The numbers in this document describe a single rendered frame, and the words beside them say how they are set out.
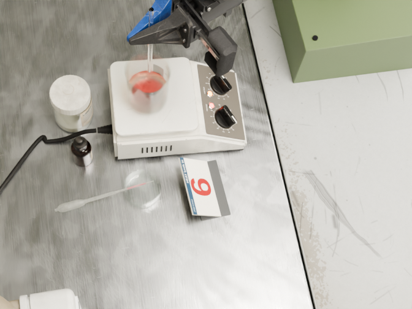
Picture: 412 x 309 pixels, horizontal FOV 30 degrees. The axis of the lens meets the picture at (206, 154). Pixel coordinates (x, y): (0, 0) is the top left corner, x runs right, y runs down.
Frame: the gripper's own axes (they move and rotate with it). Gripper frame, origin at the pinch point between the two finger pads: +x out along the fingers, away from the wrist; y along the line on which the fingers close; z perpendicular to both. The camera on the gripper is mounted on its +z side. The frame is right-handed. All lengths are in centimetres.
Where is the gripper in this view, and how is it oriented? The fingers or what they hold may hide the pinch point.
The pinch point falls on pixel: (151, 27)
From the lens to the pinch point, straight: 97.6
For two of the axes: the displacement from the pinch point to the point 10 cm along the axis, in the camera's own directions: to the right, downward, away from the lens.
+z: 0.9, -3.9, -9.1
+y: 5.8, 7.7, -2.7
